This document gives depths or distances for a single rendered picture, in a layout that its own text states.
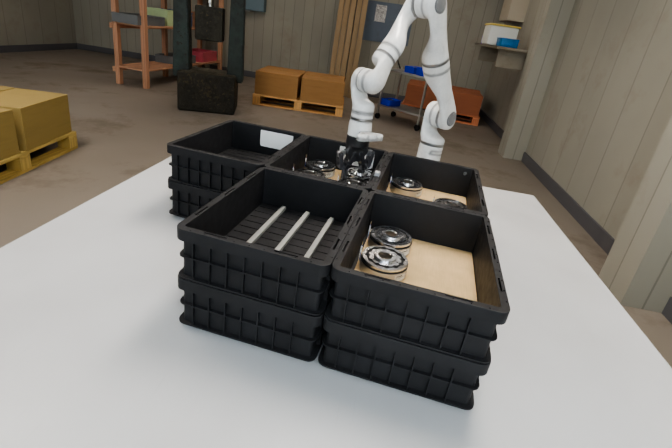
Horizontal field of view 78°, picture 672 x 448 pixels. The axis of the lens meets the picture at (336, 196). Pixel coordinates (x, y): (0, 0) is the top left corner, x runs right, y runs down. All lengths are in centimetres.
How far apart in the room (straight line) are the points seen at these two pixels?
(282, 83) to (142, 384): 579
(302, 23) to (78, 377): 838
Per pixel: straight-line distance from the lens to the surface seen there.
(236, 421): 78
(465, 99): 751
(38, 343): 97
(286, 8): 899
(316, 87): 633
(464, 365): 79
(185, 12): 578
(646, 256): 293
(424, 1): 139
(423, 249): 104
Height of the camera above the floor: 131
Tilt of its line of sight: 23 degrees down
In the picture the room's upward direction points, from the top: 8 degrees clockwise
